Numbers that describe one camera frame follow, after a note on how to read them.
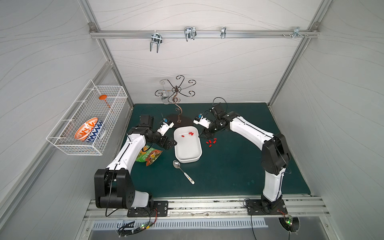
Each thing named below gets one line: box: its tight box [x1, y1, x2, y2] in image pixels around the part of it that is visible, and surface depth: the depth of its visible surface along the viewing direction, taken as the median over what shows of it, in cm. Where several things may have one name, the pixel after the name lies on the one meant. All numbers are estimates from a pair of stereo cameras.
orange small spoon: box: [99, 94, 111, 108], surface depth 80 cm
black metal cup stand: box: [155, 75, 197, 124], surface depth 89 cm
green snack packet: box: [136, 144, 163, 167], surface depth 89 cm
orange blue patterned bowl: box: [74, 117, 104, 143], surface depth 61 cm
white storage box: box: [173, 126, 202, 164], surface depth 99 cm
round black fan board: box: [278, 216, 300, 233], surface depth 73 cm
